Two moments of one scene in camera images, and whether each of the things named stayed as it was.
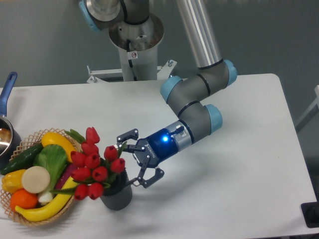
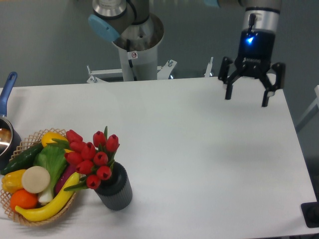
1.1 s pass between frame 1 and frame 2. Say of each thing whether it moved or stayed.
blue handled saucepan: stayed
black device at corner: stayed
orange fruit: stayed
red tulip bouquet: moved
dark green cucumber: stayed
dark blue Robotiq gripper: moved
